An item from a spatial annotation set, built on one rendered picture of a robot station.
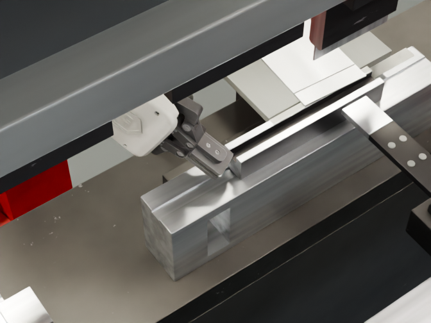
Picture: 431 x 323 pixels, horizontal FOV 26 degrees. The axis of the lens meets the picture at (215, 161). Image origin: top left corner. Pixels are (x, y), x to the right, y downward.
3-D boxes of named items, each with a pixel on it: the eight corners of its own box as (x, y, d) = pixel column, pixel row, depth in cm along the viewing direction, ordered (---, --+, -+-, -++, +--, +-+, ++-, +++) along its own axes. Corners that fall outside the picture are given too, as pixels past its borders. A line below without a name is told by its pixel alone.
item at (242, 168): (363, 84, 109) (367, 66, 106) (381, 99, 107) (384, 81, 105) (224, 162, 101) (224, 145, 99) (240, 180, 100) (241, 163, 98)
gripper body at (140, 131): (49, 106, 97) (135, 170, 99) (83, 61, 89) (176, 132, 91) (85, 59, 102) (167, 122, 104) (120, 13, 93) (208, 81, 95)
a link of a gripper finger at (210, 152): (167, 139, 96) (218, 178, 98) (181, 127, 94) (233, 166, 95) (181, 118, 98) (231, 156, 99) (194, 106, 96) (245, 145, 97)
